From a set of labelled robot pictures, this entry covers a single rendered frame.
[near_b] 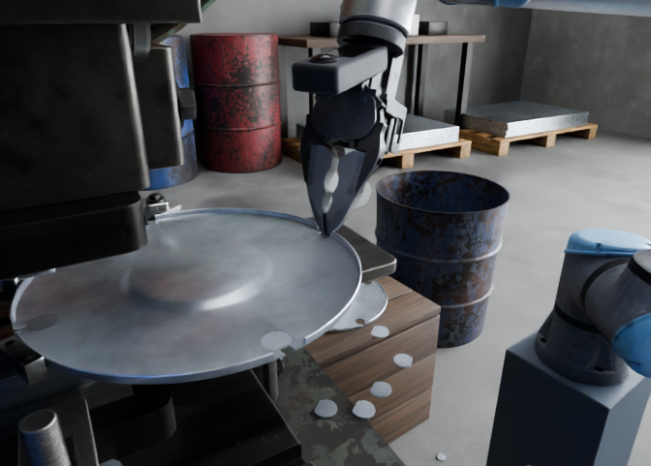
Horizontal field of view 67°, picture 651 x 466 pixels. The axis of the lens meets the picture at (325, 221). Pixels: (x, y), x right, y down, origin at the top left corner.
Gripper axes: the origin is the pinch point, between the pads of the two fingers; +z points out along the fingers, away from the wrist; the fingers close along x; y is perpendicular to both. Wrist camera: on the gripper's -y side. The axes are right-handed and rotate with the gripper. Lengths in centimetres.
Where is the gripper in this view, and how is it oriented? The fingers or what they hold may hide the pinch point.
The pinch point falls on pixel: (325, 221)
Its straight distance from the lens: 50.8
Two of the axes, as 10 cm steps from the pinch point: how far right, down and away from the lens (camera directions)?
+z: -1.9, 9.8, 0.6
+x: -8.6, -2.0, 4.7
